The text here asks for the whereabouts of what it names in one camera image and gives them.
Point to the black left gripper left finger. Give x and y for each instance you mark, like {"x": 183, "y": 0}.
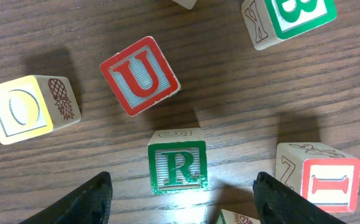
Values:
{"x": 89, "y": 203}

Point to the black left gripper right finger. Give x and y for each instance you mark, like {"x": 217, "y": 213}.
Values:
{"x": 278, "y": 204}

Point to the yellow O side block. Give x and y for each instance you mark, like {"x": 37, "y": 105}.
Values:
{"x": 228, "y": 217}

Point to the red I block lower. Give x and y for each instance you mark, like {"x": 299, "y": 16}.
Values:
{"x": 325, "y": 176}

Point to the yellow O top block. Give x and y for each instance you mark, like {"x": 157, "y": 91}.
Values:
{"x": 35, "y": 105}

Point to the red U block upper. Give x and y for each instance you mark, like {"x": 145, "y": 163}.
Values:
{"x": 140, "y": 76}

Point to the green B wooden block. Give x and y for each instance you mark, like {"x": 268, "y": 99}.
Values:
{"x": 270, "y": 22}

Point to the yellow block centre top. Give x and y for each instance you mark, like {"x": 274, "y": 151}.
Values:
{"x": 188, "y": 4}

